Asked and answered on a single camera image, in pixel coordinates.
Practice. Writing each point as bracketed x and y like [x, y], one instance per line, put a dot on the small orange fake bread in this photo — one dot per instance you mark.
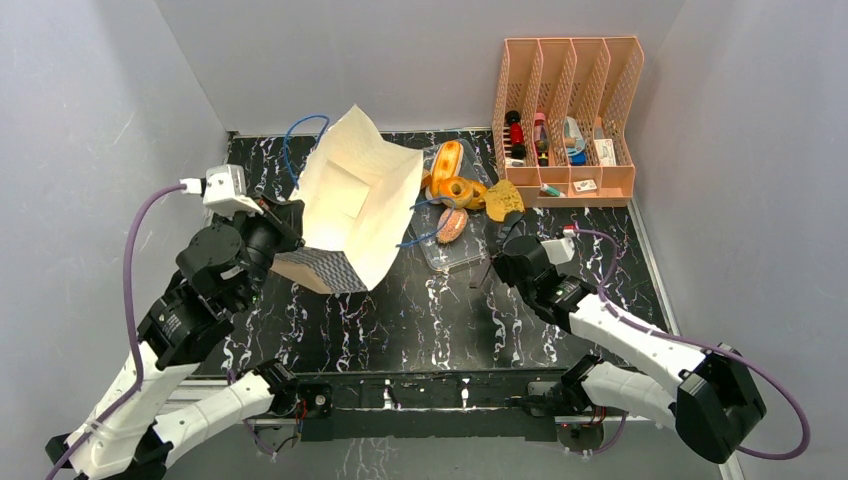
[451, 224]

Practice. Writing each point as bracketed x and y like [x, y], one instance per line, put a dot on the aluminium front rail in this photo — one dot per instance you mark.
[424, 404]

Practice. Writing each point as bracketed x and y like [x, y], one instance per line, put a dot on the blue tape roll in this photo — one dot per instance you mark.
[574, 141]

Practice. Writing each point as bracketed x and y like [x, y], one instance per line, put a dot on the green tipped tube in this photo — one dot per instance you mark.
[552, 191]

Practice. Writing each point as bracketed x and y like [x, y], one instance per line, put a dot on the pale bagel fake bread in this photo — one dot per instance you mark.
[455, 192]

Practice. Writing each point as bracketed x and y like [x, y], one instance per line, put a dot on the round yellow fake bun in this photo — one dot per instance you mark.
[477, 199]

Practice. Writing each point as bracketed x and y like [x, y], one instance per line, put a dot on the checkered paper bread bag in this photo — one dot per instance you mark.
[359, 191]

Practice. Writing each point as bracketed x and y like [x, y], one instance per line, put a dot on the red black dumbbell toy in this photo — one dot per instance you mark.
[517, 145]

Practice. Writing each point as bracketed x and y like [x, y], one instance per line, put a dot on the red pink bottle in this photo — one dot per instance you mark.
[541, 142]

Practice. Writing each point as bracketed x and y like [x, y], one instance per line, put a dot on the clear plastic tray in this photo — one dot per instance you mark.
[471, 244]

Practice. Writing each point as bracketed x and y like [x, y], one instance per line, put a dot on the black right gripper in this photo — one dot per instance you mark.
[506, 248]

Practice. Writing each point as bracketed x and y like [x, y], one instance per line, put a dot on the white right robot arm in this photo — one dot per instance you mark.
[706, 395]

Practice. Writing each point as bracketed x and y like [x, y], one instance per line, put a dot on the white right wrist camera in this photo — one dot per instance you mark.
[561, 249]

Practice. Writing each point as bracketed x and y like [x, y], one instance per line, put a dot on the peach desk file organizer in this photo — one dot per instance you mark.
[560, 113]

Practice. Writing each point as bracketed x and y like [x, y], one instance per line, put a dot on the yellow fake bread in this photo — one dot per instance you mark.
[446, 164]

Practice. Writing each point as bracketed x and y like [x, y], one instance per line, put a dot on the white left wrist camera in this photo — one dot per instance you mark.
[223, 191]

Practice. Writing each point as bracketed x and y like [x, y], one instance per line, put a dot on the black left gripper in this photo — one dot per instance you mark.
[285, 216]

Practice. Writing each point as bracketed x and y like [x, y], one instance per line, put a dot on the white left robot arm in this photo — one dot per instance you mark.
[127, 435]

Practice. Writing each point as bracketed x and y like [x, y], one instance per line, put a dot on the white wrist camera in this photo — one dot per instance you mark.
[561, 249]
[223, 191]

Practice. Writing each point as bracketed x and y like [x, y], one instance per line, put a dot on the white small box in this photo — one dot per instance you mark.
[604, 145]

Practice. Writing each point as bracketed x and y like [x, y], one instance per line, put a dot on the small white card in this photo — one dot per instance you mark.
[584, 186]

